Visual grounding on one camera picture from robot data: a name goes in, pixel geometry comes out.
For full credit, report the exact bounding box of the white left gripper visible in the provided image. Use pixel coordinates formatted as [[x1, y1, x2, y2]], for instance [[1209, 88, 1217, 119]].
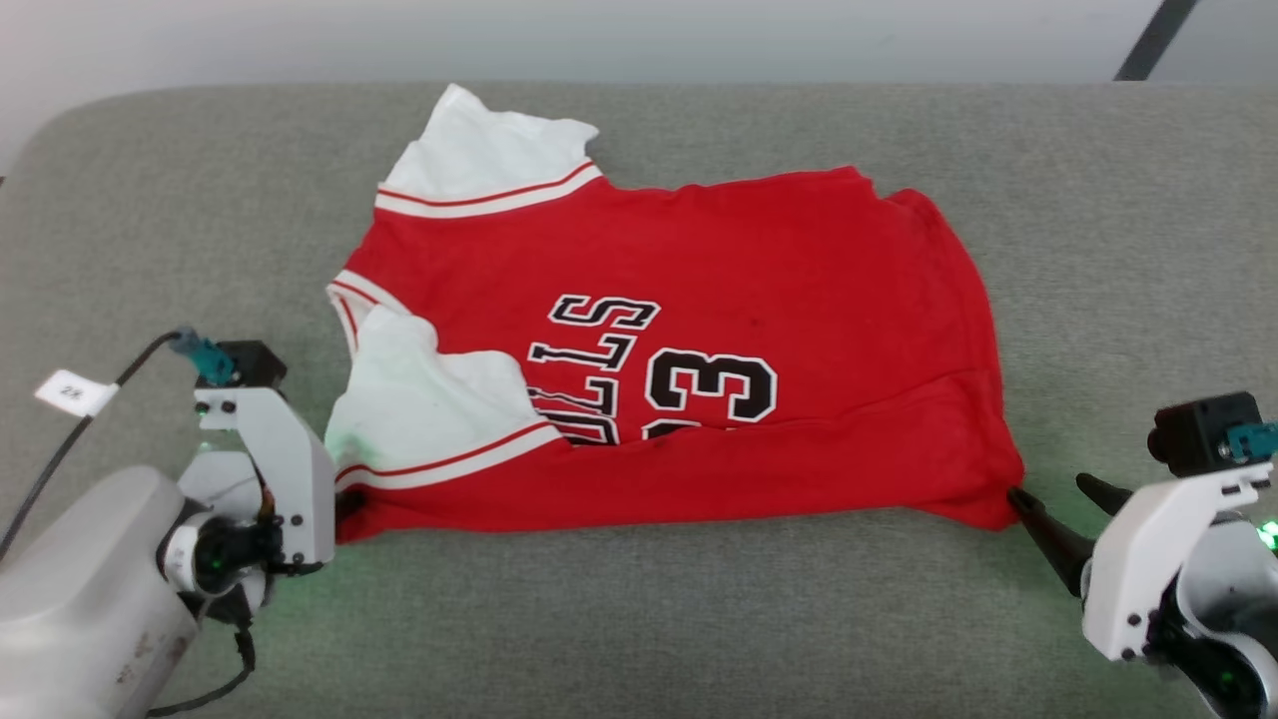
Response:
[[194, 386, 363, 576]]

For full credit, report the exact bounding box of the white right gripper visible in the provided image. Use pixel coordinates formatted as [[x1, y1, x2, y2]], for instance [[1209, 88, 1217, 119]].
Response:
[[1007, 460, 1275, 663]]

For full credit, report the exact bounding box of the red white basketball jersey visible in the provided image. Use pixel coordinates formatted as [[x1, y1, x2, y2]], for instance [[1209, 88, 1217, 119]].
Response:
[[324, 83, 1027, 545]]

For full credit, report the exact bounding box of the black metal pole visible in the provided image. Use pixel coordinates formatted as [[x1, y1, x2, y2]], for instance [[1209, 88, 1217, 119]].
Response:
[[1115, 0, 1199, 83]]

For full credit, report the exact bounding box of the thin black looped cable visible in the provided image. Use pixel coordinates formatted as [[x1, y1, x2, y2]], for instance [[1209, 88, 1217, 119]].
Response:
[[148, 599, 259, 718]]

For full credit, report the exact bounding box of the black cable with teal plug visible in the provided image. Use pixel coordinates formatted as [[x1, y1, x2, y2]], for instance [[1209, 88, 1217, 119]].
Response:
[[1226, 421, 1278, 465], [0, 328, 239, 565]]

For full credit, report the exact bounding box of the white paper cable label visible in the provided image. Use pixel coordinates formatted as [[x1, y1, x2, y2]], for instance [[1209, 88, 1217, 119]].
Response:
[[35, 369, 119, 417]]

